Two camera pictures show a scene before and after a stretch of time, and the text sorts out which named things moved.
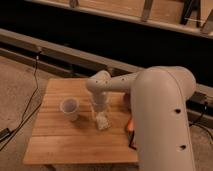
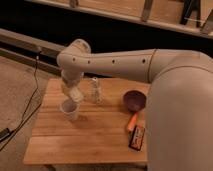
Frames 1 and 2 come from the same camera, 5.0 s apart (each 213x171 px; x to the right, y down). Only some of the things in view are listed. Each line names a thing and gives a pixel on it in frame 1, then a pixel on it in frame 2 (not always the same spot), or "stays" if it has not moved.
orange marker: [130, 125] stays
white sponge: [102, 121] → [76, 95]
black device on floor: [4, 132] stays
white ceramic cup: [69, 106] stays
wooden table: [55, 140] stays
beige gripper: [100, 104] → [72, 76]
